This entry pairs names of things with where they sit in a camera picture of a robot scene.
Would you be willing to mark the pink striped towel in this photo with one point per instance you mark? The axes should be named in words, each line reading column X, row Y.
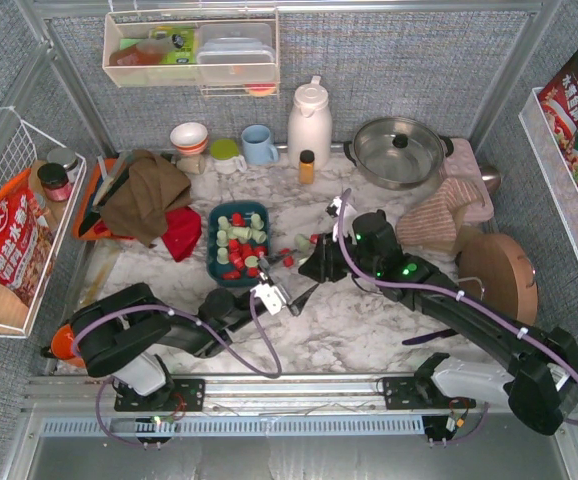
column 436, row 222

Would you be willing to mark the pepper grinder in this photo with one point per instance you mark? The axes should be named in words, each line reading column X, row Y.
column 195, row 164

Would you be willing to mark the red cloth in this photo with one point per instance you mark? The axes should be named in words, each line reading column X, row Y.
column 183, row 232

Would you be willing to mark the white thermos jug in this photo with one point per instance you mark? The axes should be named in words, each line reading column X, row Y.
column 310, row 124

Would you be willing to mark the brown cloth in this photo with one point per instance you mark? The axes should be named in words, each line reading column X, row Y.
column 138, row 208

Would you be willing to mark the green lid white cup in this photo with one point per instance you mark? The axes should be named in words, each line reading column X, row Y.
column 226, row 156

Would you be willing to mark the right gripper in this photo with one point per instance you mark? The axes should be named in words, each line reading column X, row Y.
column 325, row 258

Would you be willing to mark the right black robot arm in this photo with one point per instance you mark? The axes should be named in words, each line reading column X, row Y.
column 539, row 381

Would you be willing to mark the cream wall shelf basket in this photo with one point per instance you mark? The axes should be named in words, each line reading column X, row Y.
column 156, row 48

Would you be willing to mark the right arm mounting base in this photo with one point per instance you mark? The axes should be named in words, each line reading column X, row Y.
column 413, row 393

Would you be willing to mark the steel pot with lid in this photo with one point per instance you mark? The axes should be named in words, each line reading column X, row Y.
column 397, row 153

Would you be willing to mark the orange snack bag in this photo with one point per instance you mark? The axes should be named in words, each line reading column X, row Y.
column 25, row 243

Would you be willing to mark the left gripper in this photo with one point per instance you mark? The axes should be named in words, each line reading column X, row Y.
column 292, row 305

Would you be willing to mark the blue mug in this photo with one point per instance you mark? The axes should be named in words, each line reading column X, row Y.
column 258, row 146

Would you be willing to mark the clear plastic containers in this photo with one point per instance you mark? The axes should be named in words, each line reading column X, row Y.
column 236, row 53

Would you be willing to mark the right white wall basket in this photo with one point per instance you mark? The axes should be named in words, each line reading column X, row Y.
column 551, row 162

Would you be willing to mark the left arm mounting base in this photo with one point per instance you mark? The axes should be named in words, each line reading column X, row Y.
column 186, row 394

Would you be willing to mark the pink egg tray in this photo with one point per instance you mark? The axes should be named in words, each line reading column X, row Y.
column 462, row 164

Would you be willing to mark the white striped bowl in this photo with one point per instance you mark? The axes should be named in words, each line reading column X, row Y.
column 190, row 138

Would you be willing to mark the orange plastic cup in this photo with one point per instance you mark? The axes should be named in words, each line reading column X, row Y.
column 60, row 347

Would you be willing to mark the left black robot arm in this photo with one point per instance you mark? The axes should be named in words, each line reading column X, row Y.
column 112, row 336

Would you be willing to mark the left wire basket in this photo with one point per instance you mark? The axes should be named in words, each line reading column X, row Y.
column 19, row 153

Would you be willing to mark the green coffee capsule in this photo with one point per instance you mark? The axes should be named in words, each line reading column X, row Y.
column 302, row 243
column 256, row 222
column 224, row 223
column 222, row 256

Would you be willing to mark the orange spice bottle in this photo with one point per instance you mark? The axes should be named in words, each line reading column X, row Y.
column 306, row 172

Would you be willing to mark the round wooden board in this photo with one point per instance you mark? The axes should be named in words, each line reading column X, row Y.
column 495, row 269

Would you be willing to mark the teal storage basket tray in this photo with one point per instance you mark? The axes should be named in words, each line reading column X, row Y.
column 245, row 244

